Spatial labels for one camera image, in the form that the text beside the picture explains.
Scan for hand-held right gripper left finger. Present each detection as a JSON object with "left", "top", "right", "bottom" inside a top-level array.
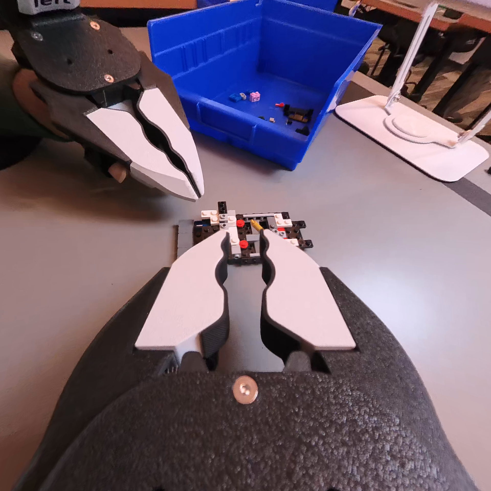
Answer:
[{"left": 135, "top": 229, "right": 231, "bottom": 361}]

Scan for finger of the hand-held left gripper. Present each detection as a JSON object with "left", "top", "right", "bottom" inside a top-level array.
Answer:
[
  {"left": 137, "top": 86, "right": 206, "bottom": 198},
  {"left": 81, "top": 102, "right": 198, "bottom": 202}
]

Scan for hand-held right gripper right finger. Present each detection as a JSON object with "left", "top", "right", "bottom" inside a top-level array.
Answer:
[{"left": 260, "top": 228, "right": 357, "bottom": 355}]

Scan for blue plastic bin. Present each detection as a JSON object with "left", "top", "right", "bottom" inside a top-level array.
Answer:
[{"left": 146, "top": 0, "right": 383, "bottom": 171}]

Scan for lego car model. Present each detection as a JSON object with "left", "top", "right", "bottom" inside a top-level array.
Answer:
[{"left": 177, "top": 201, "right": 315, "bottom": 265}]

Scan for lego pieces pile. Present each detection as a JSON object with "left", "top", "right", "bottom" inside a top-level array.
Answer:
[{"left": 227, "top": 90, "right": 315, "bottom": 137}]

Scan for white book stand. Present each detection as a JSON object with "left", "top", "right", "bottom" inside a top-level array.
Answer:
[{"left": 334, "top": 0, "right": 491, "bottom": 183}]

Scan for wooden background desks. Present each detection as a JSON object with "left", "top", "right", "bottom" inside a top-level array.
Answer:
[{"left": 357, "top": 0, "right": 491, "bottom": 35}]

